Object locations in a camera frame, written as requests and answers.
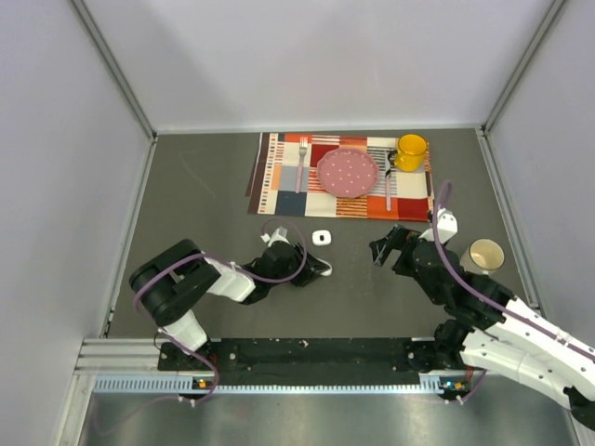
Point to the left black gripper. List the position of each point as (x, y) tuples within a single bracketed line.
[(313, 267)]

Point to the patchwork colourful placemat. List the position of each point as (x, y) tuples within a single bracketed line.
[(271, 189)]

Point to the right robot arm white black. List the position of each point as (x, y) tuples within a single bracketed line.
[(490, 327)]

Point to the grey slotted cable duct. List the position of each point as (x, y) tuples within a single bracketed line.
[(197, 383)]

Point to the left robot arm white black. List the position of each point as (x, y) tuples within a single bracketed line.
[(169, 285)]

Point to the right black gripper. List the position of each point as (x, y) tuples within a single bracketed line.
[(402, 238)]

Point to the pink handled fork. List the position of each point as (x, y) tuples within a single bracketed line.
[(302, 152)]

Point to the yellow mug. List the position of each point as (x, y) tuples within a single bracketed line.
[(409, 153)]

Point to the pink dotted plate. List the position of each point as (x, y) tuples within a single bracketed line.
[(347, 173)]

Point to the white earbud case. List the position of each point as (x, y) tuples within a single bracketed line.
[(327, 270)]

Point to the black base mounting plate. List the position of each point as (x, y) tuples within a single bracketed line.
[(324, 360)]

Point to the beige ceramic mug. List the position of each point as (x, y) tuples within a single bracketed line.
[(483, 256)]

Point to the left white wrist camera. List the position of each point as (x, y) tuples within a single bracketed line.
[(279, 235)]

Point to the white charging case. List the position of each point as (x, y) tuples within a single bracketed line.
[(321, 237)]

